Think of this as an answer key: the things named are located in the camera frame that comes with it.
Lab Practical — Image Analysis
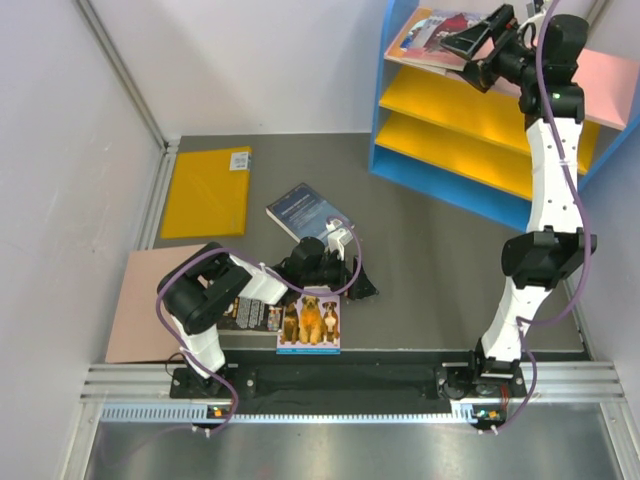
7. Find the purple cable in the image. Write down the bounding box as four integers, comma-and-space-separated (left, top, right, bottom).
492, 0, 595, 435
156, 215, 364, 436

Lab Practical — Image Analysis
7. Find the pink file folder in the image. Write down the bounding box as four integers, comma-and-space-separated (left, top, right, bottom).
105, 245, 200, 364

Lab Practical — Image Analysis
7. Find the aluminium frame rail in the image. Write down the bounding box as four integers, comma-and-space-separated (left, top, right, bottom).
80, 362, 625, 426

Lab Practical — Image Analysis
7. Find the yellow file folder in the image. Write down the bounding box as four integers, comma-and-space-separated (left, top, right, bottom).
160, 146, 252, 239

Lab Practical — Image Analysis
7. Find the colourful wooden bookshelf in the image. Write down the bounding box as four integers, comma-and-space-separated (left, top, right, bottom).
368, 0, 640, 237

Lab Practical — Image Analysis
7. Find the dark blue hardcover book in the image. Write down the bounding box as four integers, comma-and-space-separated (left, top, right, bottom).
266, 183, 355, 246

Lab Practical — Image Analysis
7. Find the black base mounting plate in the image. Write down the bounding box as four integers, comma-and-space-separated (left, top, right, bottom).
169, 350, 526, 415

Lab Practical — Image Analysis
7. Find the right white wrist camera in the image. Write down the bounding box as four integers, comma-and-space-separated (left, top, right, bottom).
525, 0, 547, 19

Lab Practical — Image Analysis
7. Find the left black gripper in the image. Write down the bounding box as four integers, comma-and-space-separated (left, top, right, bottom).
301, 248, 379, 301

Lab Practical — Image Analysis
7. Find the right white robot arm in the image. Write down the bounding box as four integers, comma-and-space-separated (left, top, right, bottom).
441, 4, 597, 396

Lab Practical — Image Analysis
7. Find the red castle picture book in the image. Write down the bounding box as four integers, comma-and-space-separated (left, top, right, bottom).
399, 8, 484, 72

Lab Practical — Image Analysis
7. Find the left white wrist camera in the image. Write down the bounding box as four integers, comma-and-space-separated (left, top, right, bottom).
326, 218, 353, 260

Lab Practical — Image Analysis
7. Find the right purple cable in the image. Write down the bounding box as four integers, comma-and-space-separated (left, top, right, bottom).
492, 0, 595, 435

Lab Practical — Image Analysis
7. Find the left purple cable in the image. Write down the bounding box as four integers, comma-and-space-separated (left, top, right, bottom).
156, 215, 364, 436

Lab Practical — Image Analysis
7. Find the purple dog book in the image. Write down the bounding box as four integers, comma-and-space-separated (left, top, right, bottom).
276, 295, 341, 355

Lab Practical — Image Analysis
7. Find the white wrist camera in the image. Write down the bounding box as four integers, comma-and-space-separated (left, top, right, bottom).
525, 0, 547, 19
326, 218, 353, 260

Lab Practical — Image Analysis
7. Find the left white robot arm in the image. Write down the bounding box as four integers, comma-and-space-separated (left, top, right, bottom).
157, 230, 378, 397

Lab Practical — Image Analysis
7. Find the orange Othello book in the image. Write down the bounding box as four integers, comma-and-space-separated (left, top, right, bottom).
384, 7, 432, 64

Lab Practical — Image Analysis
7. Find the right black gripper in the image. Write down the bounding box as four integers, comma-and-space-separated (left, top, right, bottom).
438, 7, 542, 95

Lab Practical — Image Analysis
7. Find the black paperback book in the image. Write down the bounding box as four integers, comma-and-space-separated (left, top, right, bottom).
217, 297, 283, 335

